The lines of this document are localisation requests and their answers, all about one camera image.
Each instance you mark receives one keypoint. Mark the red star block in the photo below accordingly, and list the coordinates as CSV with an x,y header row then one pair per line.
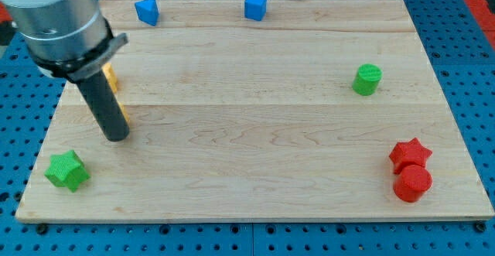
x,y
412,153

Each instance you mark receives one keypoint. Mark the yellow heart block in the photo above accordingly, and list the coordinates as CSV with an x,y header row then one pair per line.
x,y
111,77

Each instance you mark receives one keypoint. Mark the wooden board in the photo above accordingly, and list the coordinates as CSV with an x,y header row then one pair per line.
x,y
234,120

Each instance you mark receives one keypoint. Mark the blue cube block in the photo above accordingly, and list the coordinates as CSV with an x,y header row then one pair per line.
x,y
255,9

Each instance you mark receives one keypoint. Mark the blue triangular block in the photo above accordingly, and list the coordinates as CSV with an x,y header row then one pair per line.
x,y
147,11

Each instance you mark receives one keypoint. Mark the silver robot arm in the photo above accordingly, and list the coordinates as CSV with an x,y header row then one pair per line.
x,y
71,39

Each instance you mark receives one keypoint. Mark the green star block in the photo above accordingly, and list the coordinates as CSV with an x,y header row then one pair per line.
x,y
67,170

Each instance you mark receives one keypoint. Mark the green cylinder block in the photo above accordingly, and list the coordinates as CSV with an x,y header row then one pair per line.
x,y
367,78

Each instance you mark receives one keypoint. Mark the yellow block lower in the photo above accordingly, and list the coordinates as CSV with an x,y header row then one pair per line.
x,y
124,112

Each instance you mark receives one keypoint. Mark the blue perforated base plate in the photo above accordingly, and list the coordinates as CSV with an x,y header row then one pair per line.
x,y
457,36

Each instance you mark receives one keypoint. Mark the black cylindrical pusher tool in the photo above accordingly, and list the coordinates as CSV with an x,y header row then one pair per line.
x,y
103,104

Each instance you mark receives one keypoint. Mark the red cylinder block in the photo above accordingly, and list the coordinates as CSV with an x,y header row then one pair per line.
x,y
412,183

